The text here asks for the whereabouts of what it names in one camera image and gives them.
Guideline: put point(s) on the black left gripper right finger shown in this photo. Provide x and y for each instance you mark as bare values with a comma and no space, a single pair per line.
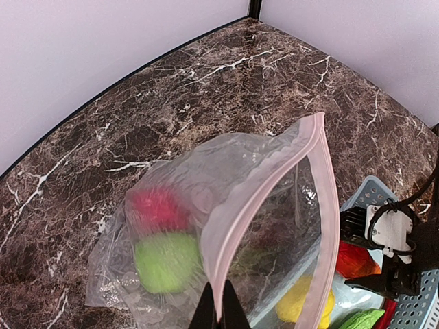
233,315

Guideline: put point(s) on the light blue plastic basket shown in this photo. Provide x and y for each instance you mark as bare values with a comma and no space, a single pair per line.
419,311

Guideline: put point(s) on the green toy bitter gourd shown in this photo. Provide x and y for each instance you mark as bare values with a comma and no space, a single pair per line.
362,319

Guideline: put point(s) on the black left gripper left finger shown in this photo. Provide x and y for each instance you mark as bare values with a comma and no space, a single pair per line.
205,316

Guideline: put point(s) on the bright red toy pepper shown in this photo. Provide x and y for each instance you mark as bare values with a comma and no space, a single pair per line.
155,210

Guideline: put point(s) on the clear zip top bag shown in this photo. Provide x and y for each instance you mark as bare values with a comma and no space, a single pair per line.
265,213

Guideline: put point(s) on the red toy chili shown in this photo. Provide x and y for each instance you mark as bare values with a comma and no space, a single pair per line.
390,308

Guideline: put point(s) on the orange red toy pepper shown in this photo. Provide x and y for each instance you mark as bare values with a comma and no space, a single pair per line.
355,262

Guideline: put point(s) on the green toy pepper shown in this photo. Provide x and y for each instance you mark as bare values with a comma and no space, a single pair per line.
167,262

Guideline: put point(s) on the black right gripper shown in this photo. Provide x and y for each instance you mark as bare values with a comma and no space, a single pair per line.
399,278

